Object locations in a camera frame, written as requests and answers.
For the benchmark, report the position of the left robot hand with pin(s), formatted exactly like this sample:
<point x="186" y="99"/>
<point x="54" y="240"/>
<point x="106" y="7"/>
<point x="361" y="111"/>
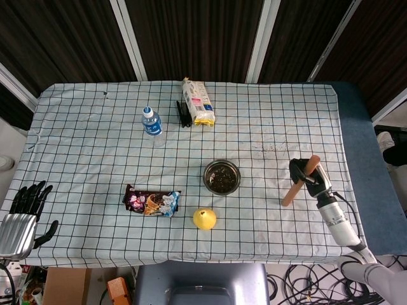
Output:
<point x="19" y="222"/>

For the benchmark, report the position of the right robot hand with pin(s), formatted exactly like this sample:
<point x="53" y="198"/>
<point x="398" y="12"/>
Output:
<point x="319" y="184"/>

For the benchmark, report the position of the wooden rolling pin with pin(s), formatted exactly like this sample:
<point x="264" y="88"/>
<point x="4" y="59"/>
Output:
<point x="291" y="197"/>

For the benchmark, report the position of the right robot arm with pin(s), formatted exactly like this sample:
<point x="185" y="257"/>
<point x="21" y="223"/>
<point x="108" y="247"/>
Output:
<point x="338" y="222"/>

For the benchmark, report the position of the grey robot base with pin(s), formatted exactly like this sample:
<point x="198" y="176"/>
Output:
<point x="200" y="279"/>

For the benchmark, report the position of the metal bowl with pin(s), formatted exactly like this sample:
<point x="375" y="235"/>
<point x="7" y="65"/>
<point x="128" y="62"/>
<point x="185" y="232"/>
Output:
<point x="221" y="178"/>

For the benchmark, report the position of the blue table pad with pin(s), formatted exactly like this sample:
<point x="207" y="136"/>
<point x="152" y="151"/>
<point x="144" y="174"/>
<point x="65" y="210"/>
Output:
<point x="362" y="159"/>

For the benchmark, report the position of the cardboard box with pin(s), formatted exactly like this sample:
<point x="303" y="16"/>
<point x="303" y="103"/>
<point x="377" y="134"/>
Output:
<point x="65" y="286"/>

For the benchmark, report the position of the white shoe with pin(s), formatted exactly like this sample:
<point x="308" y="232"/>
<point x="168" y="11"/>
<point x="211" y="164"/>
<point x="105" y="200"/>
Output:
<point x="385" y="139"/>

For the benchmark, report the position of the checked white tablecloth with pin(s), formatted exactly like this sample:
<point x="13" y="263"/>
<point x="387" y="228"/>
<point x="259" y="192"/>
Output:
<point x="95" y="159"/>

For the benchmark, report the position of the yellow pear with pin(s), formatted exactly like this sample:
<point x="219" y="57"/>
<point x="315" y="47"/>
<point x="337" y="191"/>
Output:
<point x="205" y="220"/>

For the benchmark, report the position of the orange block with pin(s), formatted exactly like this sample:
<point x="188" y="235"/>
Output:
<point x="119" y="290"/>

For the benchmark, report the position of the brown chocolate snack packet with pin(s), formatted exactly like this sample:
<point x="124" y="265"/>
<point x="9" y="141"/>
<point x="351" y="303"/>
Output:
<point x="149" y="201"/>

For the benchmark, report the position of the white yellow snack bag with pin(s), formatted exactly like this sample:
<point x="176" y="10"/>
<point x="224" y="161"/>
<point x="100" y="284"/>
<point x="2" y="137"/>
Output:
<point x="198" y="101"/>

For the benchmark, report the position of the black clip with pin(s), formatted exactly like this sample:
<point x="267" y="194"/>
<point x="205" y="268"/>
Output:
<point x="184" y="116"/>

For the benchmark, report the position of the blue label water bottle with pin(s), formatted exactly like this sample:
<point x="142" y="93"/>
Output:
<point x="152" y="125"/>

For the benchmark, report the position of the dark brown curtain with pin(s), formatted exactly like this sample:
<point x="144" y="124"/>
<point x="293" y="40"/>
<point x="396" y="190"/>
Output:
<point x="197" y="31"/>

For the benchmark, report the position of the white frame post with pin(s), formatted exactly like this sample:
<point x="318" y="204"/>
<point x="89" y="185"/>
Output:
<point x="334" y="41"/>
<point x="128" y="38"/>
<point x="262" y="41"/>
<point x="389" y="109"/>
<point x="16" y="85"/>

